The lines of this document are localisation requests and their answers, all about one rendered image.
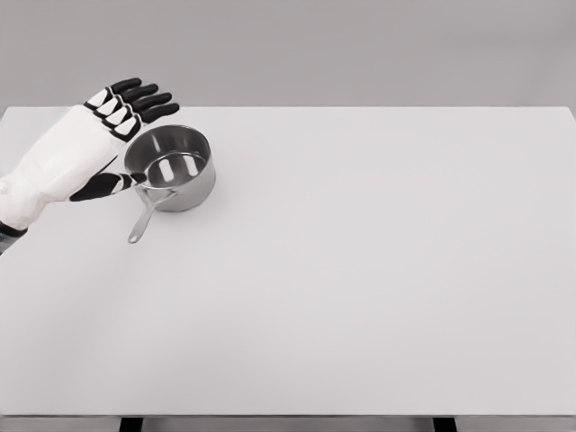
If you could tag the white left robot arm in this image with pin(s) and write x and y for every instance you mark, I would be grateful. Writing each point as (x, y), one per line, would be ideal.
(18, 198)

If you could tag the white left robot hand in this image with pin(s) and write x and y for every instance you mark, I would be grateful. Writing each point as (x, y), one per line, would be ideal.
(78, 139)

